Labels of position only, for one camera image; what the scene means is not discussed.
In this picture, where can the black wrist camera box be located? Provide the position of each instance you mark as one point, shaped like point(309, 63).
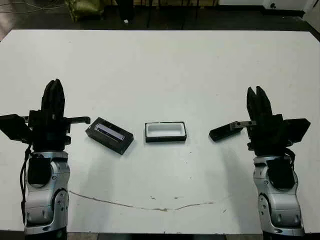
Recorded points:
point(12, 127)
point(297, 128)

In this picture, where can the small white floor object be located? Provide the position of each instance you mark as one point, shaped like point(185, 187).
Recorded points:
point(126, 21)

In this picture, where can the olive green bag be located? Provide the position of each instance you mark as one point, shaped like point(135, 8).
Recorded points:
point(82, 10)

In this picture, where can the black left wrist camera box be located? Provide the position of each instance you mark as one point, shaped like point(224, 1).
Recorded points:
point(12, 127)

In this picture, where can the black upright stand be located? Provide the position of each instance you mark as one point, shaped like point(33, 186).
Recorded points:
point(127, 10)

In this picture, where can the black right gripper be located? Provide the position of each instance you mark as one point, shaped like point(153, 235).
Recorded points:
point(270, 137)

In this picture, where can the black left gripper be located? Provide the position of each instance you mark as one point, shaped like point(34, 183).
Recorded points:
point(50, 135)

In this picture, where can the black slim camera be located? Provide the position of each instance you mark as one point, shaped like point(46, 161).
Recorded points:
point(221, 132)

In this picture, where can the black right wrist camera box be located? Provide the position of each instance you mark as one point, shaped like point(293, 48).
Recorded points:
point(297, 128)

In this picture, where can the black printed box lid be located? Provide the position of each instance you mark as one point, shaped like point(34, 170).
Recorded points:
point(110, 132)

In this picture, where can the black box base white insert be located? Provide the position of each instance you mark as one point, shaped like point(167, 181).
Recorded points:
point(162, 130)

